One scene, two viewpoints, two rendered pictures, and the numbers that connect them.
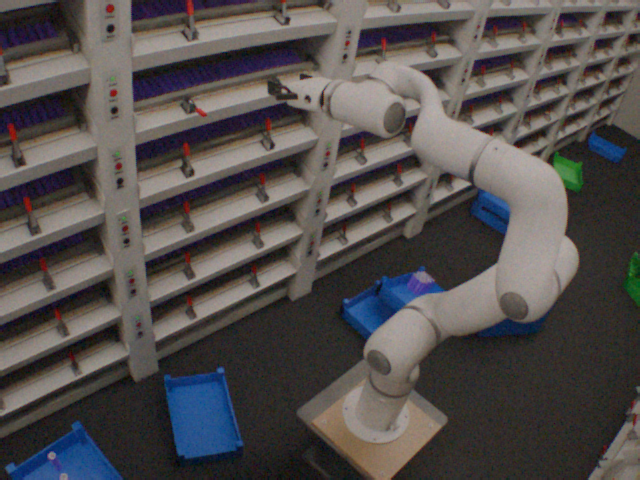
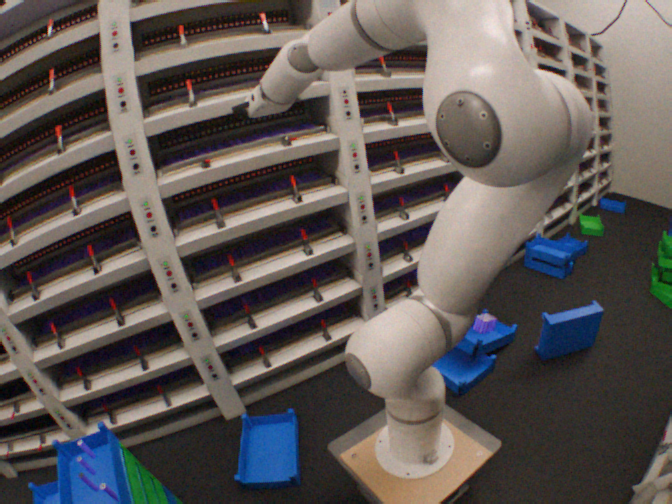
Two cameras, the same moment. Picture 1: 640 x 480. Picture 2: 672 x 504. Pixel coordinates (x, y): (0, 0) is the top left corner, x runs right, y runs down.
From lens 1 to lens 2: 73 cm
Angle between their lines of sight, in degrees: 26
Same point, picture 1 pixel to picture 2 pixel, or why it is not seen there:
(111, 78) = (128, 140)
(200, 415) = (271, 449)
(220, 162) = (251, 215)
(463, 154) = (342, 13)
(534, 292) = (488, 69)
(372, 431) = (406, 465)
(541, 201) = not seen: outside the picture
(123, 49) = (135, 118)
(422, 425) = (469, 454)
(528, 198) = not seen: outside the picture
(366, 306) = not seen: hidden behind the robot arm
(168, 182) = (203, 233)
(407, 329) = (392, 320)
